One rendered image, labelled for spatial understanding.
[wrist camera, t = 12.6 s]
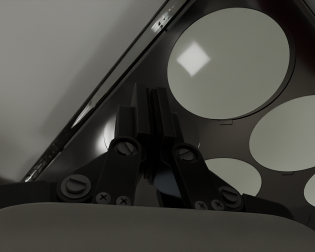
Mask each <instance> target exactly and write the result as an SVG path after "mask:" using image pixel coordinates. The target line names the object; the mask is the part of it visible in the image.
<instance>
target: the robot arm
mask: <svg viewBox="0 0 315 252"><path fill-rule="evenodd" d="M142 175H143V178H144V179H147V185H148V186H154V187H155V188H156V189H157V190H156V197H157V201H158V204H159V207H150V206H134V200H135V193H136V187H137V185H138V184H139V183H140V180H141V178H142ZM0 252H315V231H314V230H312V229H311V228H309V227H307V226H305V225H303V224H301V223H299V222H296V221H295V218H294V216H293V214H292V213H291V211H290V210H289V209H288V208H287V207H285V206H284V205H282V204H280V203H277V202H273V201H270V200H266V199H263V198H259V197H256V196H252V195H249V194H245V193H243V194H242V195H241V194H240V193H239V192H238V191H237V190H236V189H235V188H234V187H232V186H231V185H230V184H228V183H227V182H225V181H224V180H223V179H221V178H220V177H219V176H217V175H216V174H215V173H213V172H212V171H210V170H209V169H208V167H207V165H206V163H205V160H204V158H203V156H202V154H201V153H200V151H199V150H198V149H197V148H196V147H195V146H193V145H191V144H189V143H185V141H184V137H183V133H182V129H181V125H180V120H179V116H178V114H177V113H175V112H171V107H170V103H169V98H168V93H167V89H166V88H165V87H158V86H156V87H155V89H154V88H152V89H151V91H150V89H149V88H148V87H146V85H145V84H140V83H135V85H134V90H133V95H132V99H131V104H130V106H126V105H118V108H117V114H116V121H115V129H114V139H112V140H111V142H110V144H109V147H108V150H107V152H105V153H103V154H101V155H100V156H98V157H96V158H94V159H93V160H91V161H89V162H87V163H86V164H84V165H82V166H80V167H79V168H77V169H75V170H73V171H72V172H70V173H68V174H66V175H65V176H63V177H62V178H61V179H60V180H57V181H51V179H42V180H33V181H24V182H14V183H5V184H0Z"/></svg>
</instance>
